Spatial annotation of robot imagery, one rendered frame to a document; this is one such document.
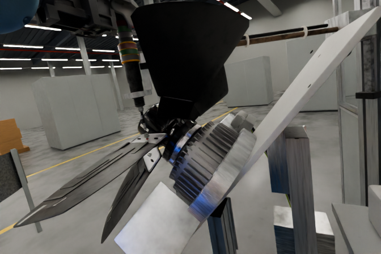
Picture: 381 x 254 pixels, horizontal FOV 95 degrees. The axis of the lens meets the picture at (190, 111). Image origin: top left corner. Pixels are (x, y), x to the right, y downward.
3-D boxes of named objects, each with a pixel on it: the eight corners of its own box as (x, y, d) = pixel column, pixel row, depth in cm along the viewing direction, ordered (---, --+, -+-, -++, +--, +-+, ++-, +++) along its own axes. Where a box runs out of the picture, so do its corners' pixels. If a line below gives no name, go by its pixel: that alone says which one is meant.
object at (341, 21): (354, 43, 55) (352, 15, 54) (381, 36, 48) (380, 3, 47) (325, 47, 54) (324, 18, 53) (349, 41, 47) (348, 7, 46)
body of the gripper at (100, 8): (97, 40, 38) (29, 29, 28) (87, -2, 37) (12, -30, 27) (121, 29, 35) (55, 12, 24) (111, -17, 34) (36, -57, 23)
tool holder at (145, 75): (160, 92, 47) (153, 55, 46) (160, 93, 41) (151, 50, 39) (126, 98, 46) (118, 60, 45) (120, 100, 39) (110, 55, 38)
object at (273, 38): (333, 32, 51) (333, 27, 50) (338, 30, 49) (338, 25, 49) (146, 60, 43) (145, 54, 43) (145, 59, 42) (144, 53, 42)
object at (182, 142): (187, 152, 60) (183, 149, 61) (207, 121, 55) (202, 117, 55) (165, 174, 48) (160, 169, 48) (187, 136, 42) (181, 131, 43)
